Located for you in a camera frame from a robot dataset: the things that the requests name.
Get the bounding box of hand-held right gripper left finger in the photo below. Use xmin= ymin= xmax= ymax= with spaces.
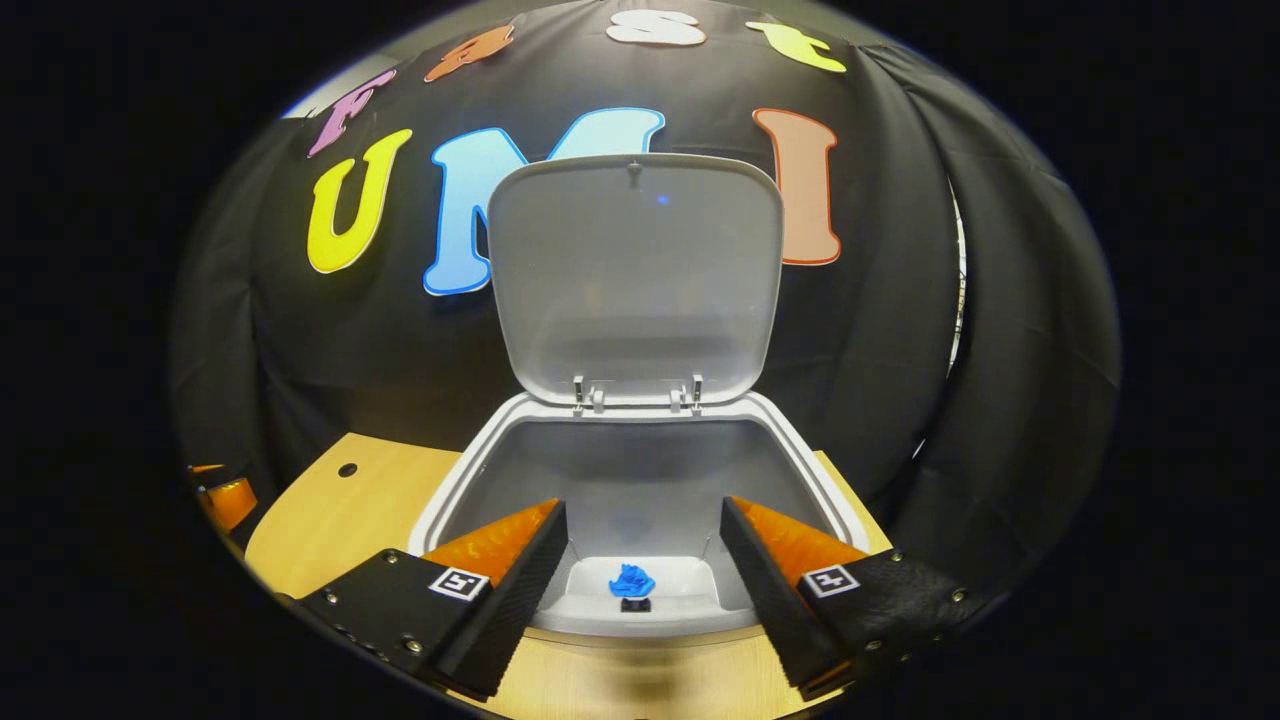
xmin=300 ymin=498 xmax=569 ymax=701

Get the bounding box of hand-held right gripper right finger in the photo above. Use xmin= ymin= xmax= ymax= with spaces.
xmin=720 ymin=495 xmax=986 ymax=701

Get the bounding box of white desktop garbage bin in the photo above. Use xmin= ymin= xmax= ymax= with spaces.
xmin=408 ymin=153 xmax=871 ymax=641

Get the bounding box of black backdrop cloth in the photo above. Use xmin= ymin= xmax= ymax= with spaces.
xmin=168 ymin=0 xmax=1121 ymax=611

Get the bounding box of wooden desktop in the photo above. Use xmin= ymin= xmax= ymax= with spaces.
xmin=245 ymin=432 xmax=893 ymax=720

